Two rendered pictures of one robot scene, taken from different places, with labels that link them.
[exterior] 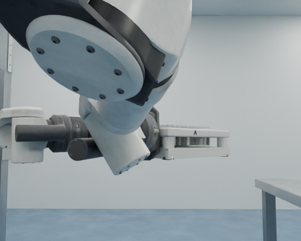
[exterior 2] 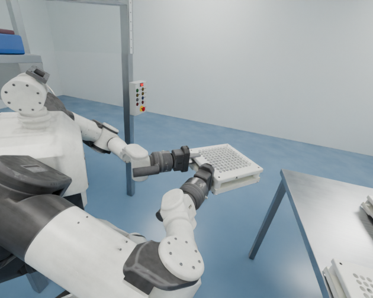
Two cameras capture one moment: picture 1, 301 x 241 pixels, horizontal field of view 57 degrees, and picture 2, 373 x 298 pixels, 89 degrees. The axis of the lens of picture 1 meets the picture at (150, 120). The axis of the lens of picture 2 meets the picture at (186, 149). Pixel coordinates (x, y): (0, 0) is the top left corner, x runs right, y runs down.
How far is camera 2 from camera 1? 0.44 m
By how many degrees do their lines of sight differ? 33
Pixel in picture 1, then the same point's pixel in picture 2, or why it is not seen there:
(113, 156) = not seen: hidden behind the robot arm
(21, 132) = (135, 174)
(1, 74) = (126, 56)
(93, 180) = (187, 101)
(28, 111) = (139, 158)
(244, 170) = (296, 113)
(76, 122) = (166, 161)
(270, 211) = (282, 190)
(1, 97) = (126, 74)
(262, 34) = not seen: outside the picture
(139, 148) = not seen: hidden behind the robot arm
